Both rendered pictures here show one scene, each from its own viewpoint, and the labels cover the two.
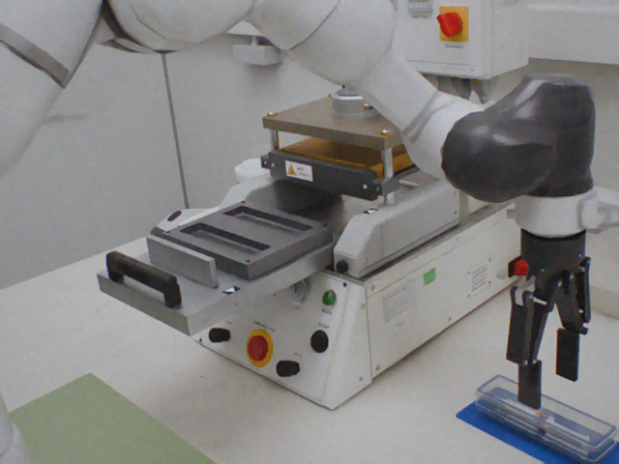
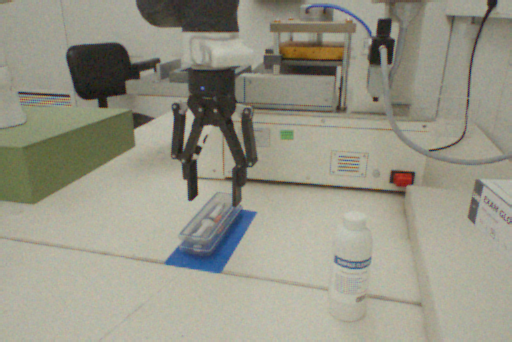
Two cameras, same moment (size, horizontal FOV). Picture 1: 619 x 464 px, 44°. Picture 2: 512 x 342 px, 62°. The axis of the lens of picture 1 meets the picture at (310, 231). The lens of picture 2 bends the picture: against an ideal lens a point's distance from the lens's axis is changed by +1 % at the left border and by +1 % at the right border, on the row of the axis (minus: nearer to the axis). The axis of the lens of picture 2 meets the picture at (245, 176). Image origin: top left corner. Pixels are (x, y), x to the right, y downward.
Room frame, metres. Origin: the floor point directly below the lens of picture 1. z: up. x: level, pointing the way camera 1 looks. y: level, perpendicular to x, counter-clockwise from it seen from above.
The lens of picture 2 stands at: (0.50, -0.88, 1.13)
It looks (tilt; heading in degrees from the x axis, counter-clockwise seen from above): 22 degrees down; 55
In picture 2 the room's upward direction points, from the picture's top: straight up
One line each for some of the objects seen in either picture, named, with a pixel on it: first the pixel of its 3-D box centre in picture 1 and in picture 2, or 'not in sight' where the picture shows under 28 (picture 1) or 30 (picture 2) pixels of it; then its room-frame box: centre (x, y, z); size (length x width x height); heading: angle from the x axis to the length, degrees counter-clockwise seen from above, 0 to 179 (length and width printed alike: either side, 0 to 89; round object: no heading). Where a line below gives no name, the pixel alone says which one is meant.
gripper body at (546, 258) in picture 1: (551, 262); (211, 96); (0.84, -0.29, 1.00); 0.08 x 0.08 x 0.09
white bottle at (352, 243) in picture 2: not in sight; (350, 265); (0.88, -0.57, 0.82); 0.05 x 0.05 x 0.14
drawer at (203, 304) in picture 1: (222, 254); (196, 76); (1.04, 0.13, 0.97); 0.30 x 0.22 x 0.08; 133
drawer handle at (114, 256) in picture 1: (141, 276); (147, 67); (0.94, 0.23, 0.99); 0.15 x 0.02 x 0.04; 43
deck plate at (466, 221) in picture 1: (375, 210); (325, 98); (1.27, -0.12, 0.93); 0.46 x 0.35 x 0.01; 133
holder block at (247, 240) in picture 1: (246, 236); (213, 72); (1.07, 0.10, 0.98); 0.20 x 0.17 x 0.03; 43
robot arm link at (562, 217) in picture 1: (575, 205); (217, 50); (0.84, -0.31, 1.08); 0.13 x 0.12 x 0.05; 38
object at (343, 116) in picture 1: (378, 125); (328, 33); (1.25, -0.13, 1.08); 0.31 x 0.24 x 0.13; 43
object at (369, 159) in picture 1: (361, 139); (314, 40); (1.24, -0.10, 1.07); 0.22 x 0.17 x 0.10; 43
